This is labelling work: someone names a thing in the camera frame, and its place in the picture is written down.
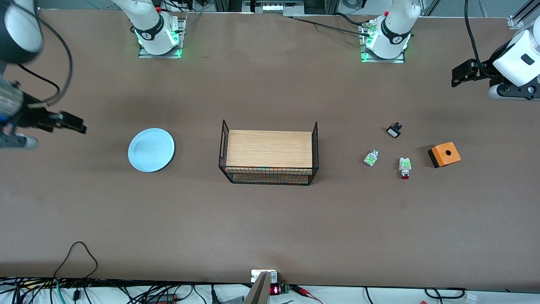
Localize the light blue plate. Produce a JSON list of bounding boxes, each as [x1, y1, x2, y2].
[[128, 128, 175, 173]]

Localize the orange button box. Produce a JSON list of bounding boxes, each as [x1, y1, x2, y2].
[[427, 142, 462, 168]]

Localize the black power adapter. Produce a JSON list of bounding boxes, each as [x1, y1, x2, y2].
[[146, 293, 178, 304]]

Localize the red clip leads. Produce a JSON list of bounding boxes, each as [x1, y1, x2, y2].
[[290, 285, 323, 304]]

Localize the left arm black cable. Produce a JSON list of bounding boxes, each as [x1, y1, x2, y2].
[[464, 0, 496, 81]]

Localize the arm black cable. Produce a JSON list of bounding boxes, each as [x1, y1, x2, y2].
[[17, 17, 73, 106], [464, 0, 496, 81]]

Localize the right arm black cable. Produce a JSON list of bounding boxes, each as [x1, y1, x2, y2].
[[17, 17, 73, 106]]

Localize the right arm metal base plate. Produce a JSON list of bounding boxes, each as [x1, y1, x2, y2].
[[138, 18, 187, 59]]

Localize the black looped cable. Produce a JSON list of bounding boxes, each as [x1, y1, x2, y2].
[[54, 242, 98, 280]]

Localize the black cable to base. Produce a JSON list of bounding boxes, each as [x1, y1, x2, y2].
[[291, 13, 372, 36]]

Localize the black cable bundle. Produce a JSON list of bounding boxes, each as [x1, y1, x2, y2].
[[0, 277, 249, 304]]

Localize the black wire rack wooden shelf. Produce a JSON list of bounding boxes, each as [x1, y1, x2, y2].
[[218, 119, 319, 186]]

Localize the metal frame structure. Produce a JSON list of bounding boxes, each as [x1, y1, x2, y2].
[[213, 0, 338, 17]]

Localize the silver mounting bracket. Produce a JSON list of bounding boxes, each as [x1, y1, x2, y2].
[[251, 269, 278, 283]]

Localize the grey camera mount beam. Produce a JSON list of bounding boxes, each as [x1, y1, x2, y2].
[[243, 271, 271, 304]]

